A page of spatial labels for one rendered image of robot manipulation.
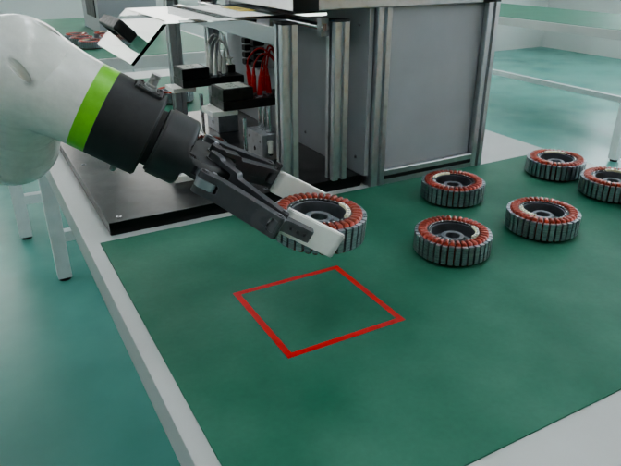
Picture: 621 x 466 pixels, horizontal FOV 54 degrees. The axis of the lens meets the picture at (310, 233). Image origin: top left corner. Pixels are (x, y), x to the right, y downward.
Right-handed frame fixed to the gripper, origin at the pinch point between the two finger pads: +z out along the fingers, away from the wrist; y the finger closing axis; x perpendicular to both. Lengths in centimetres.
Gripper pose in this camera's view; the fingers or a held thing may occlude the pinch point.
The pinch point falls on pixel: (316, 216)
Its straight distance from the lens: 71.2
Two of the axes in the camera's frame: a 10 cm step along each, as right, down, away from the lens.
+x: -5.0, 8.0, 3.2
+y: -1.2, -4.3, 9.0
